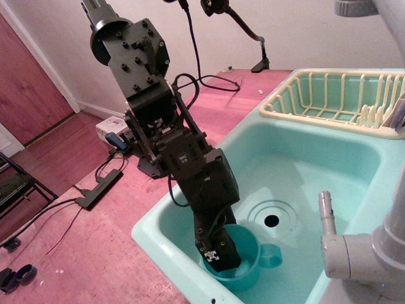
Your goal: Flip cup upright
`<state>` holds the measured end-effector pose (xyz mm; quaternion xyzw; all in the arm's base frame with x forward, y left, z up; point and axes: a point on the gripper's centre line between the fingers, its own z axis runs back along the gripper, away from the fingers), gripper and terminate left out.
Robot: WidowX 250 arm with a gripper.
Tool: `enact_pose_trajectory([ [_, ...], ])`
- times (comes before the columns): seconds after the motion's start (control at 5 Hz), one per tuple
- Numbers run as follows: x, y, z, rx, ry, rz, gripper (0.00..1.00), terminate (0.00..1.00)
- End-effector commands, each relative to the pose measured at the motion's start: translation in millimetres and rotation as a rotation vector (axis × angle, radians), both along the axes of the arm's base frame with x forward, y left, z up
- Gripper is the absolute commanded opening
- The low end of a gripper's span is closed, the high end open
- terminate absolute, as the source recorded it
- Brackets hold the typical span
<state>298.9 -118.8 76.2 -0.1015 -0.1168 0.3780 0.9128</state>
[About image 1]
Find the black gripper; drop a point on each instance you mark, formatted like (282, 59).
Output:
(209, 186)

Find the teal plastic cup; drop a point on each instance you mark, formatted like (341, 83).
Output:
(254, 257)

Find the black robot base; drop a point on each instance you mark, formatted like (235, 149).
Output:
(144, 165)

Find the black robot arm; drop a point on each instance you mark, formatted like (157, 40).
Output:
(138, 59)

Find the turquoise plastic sink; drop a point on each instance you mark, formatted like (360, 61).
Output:
(281, 167)

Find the black usb hub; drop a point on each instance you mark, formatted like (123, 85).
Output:
(92, 197)

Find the blue adapter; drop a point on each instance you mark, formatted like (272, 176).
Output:
(115, 141)

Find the white cardboard box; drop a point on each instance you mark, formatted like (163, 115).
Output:
(111, 124)

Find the grey plastic faucet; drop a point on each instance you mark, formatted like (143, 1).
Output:
(375, 259)

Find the black metal chair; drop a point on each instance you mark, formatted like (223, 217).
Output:
(22, 198)

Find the cream dish rack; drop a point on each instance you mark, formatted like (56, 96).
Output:
(358, 101)

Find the red wooden door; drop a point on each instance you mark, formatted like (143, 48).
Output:
(30, 103)

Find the purple utensil handle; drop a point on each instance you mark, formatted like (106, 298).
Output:
(397, 122)

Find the black gooseneck camera stand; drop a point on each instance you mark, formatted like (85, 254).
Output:
(211, 7)

